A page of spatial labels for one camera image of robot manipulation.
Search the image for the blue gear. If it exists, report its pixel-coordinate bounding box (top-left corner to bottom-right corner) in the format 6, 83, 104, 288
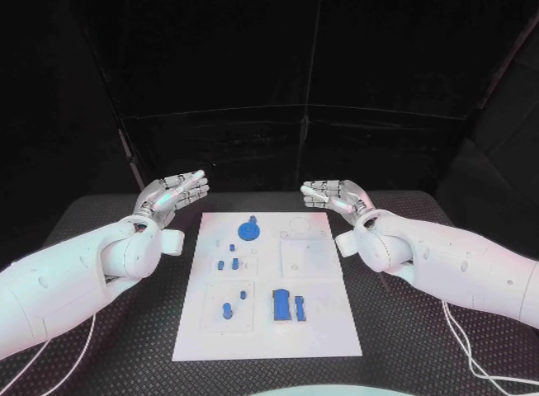
237, 215, 264, 242

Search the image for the white task board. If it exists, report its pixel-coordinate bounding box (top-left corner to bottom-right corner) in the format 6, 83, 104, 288
170, 211, 365, 362

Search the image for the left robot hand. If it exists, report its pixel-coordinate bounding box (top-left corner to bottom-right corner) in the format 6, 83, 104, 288
133, 169, 211, 230

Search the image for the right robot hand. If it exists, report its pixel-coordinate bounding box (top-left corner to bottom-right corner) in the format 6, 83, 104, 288
299, 179, 378, 230

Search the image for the white cable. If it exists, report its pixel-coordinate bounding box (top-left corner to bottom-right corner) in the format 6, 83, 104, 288
45, 313, 97, 396
440, 299, 539, 391
0, 338, 52, 396
444, 301, 539, 386

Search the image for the large blue block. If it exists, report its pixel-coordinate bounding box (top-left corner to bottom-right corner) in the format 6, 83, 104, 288
271, 288, 293, 322

